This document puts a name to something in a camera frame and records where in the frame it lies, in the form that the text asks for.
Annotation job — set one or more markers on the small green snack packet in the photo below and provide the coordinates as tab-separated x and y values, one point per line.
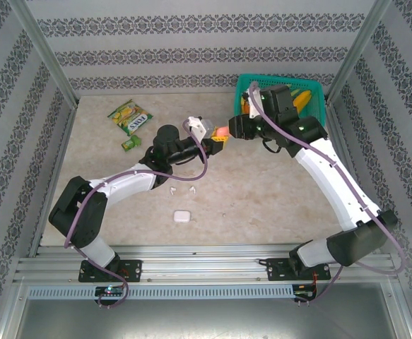
130	143

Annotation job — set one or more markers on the teal plastic basket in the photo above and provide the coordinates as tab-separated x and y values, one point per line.
315	102

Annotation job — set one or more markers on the pink earbud case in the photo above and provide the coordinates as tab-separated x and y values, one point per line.
222	131

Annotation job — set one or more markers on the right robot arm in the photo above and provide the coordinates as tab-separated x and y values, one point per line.
329	183

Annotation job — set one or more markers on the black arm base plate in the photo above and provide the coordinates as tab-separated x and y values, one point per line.
131	270
276	270

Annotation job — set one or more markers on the aluminium rail beam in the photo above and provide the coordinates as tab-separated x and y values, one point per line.
198	263

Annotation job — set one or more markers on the white earbud charging case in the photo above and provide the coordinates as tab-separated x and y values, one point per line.
182	216

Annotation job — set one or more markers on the small circuit board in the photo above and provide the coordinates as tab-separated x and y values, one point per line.
109	291
305	294

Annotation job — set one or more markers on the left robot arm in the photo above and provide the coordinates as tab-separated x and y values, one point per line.
128	180

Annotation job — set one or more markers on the aluminium frame post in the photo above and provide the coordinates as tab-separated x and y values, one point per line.
359	49
43	53

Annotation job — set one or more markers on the grey metal sheet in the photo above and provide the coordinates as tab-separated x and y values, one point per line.
205	319

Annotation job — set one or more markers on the large yellow banana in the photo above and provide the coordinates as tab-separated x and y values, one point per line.
302	99

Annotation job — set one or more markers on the green Fox's candy bag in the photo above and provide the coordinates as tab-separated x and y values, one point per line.
129	118

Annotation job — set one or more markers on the yellow fruit slice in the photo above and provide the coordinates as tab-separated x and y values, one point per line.
242	106

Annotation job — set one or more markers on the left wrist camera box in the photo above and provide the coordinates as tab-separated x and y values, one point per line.
201	129

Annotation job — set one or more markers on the aluminium side rail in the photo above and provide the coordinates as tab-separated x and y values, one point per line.
55	159
354	169

